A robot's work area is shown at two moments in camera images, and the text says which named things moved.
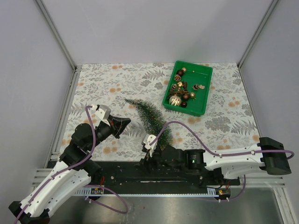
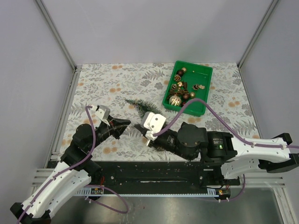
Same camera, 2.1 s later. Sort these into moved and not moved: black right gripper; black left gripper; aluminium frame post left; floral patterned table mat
Moved: black right gripper
Not moved: aluminium frame post left; floral patterned table mat; black left gripper
